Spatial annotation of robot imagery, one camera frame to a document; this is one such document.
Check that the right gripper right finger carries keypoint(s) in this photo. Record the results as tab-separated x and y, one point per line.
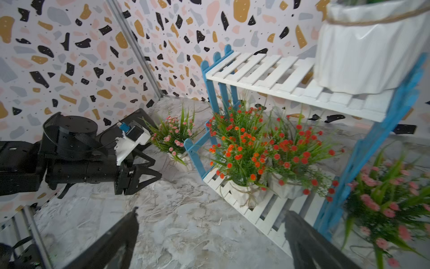
310	250

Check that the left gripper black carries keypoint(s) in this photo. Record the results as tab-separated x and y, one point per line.
133	178

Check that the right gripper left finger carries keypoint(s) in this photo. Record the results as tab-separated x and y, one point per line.
114	250

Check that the pink flower pot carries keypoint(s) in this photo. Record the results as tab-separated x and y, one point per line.
170	134
390	207
367	47

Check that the red flower pot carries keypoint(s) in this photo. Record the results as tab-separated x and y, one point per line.
295	150
243	124

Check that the orange flower pot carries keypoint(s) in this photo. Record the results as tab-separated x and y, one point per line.
241	160

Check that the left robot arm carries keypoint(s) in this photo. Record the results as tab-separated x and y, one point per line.
70	152

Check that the black case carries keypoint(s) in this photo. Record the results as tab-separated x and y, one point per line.
138	118

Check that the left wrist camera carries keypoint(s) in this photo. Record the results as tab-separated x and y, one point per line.
131	136

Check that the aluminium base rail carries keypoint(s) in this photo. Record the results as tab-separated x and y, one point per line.
22	246

